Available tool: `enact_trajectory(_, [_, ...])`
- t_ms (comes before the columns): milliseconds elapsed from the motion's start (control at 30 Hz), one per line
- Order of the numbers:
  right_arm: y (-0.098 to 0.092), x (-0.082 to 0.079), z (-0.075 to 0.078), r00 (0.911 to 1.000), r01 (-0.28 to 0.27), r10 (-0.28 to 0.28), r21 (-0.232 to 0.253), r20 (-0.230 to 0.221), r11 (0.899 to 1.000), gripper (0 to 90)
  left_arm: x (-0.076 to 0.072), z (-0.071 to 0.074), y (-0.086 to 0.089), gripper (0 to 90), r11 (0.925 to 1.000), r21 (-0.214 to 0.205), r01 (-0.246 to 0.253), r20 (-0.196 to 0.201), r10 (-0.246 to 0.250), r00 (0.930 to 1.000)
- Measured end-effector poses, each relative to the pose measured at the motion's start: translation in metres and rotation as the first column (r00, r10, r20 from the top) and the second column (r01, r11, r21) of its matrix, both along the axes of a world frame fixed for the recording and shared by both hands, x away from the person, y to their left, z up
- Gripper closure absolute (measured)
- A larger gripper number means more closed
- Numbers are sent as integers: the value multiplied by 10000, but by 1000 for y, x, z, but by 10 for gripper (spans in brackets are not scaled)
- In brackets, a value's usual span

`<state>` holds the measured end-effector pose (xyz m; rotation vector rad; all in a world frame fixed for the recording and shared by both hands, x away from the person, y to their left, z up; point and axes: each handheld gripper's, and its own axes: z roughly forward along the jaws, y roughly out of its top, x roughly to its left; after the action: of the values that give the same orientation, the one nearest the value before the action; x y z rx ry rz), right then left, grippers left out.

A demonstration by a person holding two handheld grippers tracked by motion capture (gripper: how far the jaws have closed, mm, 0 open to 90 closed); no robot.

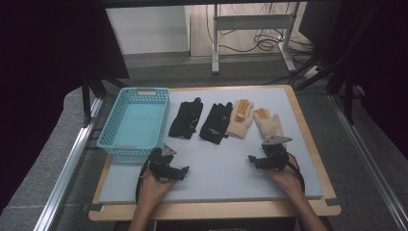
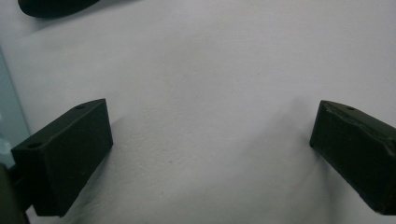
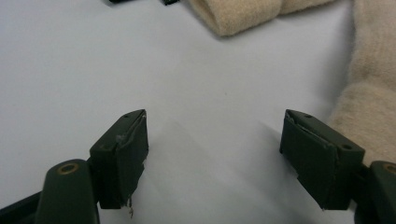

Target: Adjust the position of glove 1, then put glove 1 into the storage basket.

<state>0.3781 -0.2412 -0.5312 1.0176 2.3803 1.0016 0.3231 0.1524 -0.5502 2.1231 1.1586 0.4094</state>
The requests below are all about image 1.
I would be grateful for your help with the person's left hand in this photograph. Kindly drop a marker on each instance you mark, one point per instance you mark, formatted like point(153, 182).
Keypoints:
point(154, 189)

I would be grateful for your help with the beige glove with orange fingertips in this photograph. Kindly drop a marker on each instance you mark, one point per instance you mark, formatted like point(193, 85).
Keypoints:
point(269, 123)

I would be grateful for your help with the black stand legs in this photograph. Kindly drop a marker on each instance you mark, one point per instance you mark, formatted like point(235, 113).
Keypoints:
point(93, 88)
point(348, 89)

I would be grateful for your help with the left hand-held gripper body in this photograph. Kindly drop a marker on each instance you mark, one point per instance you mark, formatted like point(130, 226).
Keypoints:
point(160, 163)

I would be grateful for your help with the black glove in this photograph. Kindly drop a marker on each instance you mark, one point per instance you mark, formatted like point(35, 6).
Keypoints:
point(186, 118)
point(216, 123)

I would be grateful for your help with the dark curtain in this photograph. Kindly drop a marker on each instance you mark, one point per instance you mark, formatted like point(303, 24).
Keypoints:
point(388, 80)
point(41, 80)

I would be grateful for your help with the white metal stand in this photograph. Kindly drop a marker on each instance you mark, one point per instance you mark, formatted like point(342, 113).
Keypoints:
point(253, 21)

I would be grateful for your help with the beige glove with orange fingers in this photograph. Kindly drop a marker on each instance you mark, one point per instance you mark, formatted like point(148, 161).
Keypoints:
point(240, 123)

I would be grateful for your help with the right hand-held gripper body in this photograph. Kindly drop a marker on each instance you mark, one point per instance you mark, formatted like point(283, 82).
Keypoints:
point(275, 154)

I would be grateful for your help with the white panel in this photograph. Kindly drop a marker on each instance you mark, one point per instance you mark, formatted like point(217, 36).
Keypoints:
point(147, 30)

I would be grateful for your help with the teal plastic basket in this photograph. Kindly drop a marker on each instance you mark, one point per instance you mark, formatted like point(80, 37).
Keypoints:
point(138, 125)

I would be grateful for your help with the grey foam mat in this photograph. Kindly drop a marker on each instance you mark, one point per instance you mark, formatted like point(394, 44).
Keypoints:
point(218, 173)

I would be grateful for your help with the aluminium rail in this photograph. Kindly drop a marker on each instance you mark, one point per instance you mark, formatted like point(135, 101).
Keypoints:
point(369, 160)
point(64, 179)

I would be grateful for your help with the person's right hand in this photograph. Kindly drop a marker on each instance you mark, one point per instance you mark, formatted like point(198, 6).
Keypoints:
point(287, 181)

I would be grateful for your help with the white power strip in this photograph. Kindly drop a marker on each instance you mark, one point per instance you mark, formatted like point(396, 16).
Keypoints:
point(311, 72)

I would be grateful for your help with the wooden table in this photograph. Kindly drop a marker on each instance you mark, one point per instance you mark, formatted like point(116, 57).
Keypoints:
point(224, 211)

